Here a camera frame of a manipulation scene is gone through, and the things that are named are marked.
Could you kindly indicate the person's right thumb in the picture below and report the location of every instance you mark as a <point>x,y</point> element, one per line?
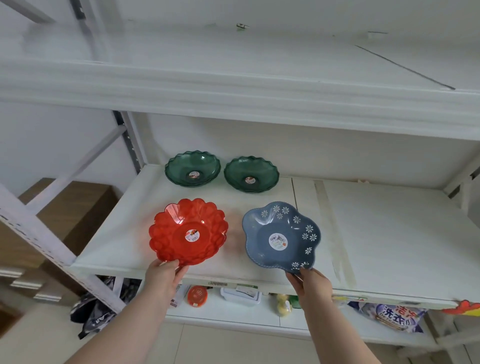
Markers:
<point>308,272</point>

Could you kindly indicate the person's right forearm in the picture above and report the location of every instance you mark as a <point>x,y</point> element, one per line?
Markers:
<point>333,333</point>

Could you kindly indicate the black patterned bag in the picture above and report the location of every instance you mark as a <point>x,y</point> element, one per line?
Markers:
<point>95,309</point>

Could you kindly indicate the green small item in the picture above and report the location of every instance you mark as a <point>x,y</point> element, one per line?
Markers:
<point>295,302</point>

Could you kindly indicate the orange round plastic container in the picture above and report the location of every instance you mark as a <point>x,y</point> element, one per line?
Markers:
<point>197,296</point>

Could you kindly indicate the blue white detergent bag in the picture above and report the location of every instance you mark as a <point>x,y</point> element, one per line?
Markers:
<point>393,317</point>

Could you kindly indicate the person's right hand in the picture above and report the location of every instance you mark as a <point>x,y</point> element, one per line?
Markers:
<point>314,290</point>

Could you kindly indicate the yellow small bottle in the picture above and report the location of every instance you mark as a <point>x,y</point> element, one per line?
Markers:
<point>284,306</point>

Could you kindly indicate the red orange paper decoration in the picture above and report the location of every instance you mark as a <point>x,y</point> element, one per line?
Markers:
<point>465,308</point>

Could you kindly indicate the white small package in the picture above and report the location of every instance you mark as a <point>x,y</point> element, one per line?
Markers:
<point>179,296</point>

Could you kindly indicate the white metal shelf rack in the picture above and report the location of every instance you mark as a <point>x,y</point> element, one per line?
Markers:
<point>393,232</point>

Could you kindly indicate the brown cardboard box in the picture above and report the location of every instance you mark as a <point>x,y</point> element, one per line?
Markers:
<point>75,213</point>

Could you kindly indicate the white lidded plastic box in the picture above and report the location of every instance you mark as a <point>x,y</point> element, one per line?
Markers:
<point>240,297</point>

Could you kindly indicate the person's left thumb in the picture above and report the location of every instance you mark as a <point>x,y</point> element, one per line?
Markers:
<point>169,264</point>

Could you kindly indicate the green scalloped plastic bowl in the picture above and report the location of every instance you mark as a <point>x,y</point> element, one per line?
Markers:
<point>193,168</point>
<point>251,172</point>

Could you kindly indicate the person's left hand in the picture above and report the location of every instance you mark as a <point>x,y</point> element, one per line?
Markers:
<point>162,279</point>

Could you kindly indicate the red scalloped plastic bowl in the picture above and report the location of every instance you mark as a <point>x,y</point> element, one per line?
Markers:
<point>187,225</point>

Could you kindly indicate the blue flower-print bowl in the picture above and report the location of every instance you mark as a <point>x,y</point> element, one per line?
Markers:
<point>277,228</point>

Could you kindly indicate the person's left forearm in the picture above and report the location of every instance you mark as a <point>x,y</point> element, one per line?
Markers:
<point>127,330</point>

